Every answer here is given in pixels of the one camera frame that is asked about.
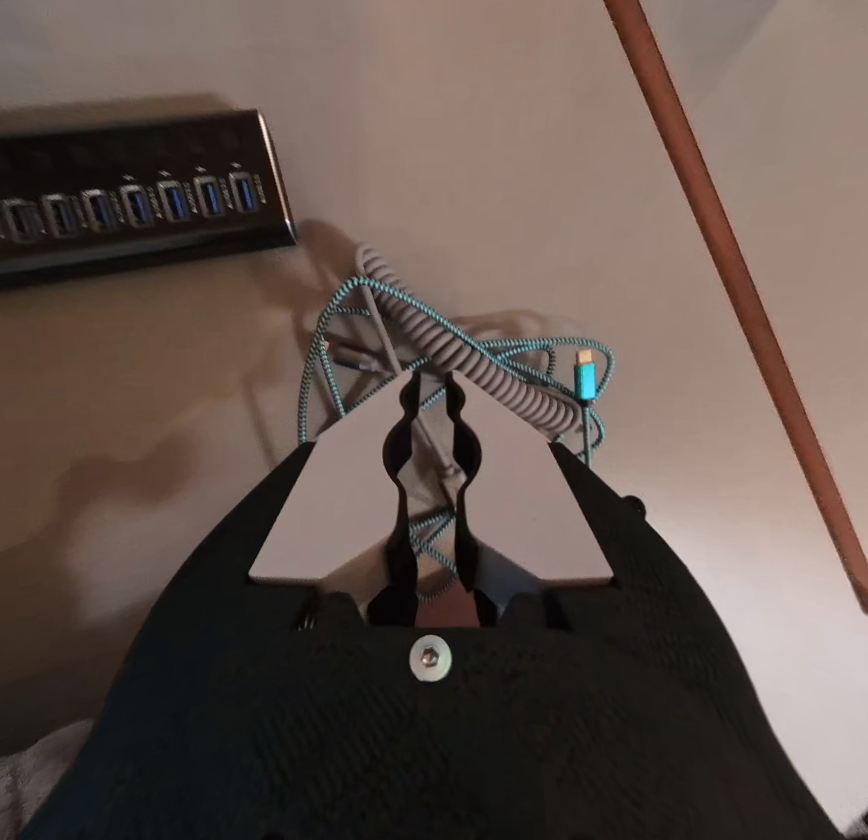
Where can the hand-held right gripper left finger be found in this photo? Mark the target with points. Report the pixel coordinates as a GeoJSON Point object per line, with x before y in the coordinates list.
{"type": "Point", "coordinates": [325, 514]}

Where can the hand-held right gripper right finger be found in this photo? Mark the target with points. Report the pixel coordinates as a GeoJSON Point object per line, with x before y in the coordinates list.
{"type": "Point", "coordinates": [536, 514]}

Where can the person's grey printed sweatshirt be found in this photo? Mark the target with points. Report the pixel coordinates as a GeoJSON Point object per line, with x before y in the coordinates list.
{"type": "Point", "coordinates": [34, 772]}

